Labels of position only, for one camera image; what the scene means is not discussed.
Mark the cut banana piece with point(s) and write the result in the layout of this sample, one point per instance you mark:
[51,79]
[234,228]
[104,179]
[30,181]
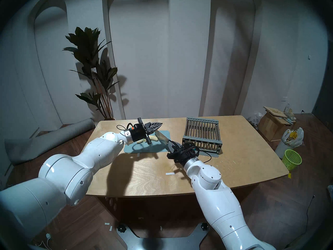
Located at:
[154,138]

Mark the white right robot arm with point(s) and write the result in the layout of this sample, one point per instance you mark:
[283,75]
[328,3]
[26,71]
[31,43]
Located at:
[216,200]

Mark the grey metal dish rack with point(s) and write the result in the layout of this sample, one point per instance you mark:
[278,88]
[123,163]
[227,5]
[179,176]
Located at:
[201,133]

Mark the tall green potted plant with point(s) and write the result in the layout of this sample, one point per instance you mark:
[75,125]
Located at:
[87,43]

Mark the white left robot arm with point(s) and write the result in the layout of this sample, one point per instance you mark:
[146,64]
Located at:
[78,168]

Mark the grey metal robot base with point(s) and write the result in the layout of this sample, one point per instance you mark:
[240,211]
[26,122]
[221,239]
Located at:
[161,243]

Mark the light blue cutting board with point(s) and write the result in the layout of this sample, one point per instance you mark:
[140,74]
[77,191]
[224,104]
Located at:
[156,147]

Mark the cardboard box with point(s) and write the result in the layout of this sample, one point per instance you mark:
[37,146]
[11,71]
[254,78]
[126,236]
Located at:
[270,127]

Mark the clear plastic bottle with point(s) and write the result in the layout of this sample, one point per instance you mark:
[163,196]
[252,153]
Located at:
[288,108]

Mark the white bucket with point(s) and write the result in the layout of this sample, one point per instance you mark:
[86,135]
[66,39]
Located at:
[281,149]

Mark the flat wooden board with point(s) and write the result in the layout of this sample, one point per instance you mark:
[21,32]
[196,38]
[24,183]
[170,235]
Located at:
[275,112]

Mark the black base knob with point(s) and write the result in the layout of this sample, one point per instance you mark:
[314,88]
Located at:
[121,228]
[204,226]

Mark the rolled grey floor mat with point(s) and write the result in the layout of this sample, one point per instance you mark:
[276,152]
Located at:
[39,146]

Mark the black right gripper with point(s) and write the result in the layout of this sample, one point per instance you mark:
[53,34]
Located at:
[186,154]

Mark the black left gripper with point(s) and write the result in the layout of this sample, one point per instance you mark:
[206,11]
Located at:
[138,132]

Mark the clear plastic bag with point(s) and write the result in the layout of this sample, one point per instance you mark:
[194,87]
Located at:
[255,119]

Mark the green mesh waste basket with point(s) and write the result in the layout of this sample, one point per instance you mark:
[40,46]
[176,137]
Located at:
[292,158]

